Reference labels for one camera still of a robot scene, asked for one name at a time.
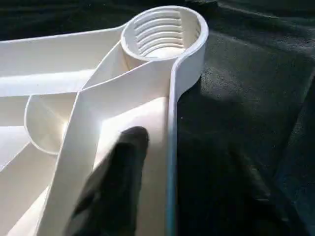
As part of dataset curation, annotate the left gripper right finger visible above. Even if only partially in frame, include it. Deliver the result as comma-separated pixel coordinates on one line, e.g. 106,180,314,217
177,140,291,236

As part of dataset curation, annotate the white plastic table top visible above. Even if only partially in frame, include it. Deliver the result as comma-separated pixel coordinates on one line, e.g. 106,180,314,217
0,5,210,236

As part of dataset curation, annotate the black work surface mat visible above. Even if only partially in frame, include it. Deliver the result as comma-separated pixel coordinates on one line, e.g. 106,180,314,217
0,0,315,236

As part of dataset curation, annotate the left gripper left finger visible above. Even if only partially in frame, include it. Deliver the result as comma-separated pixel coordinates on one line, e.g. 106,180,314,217
63,126,150,236

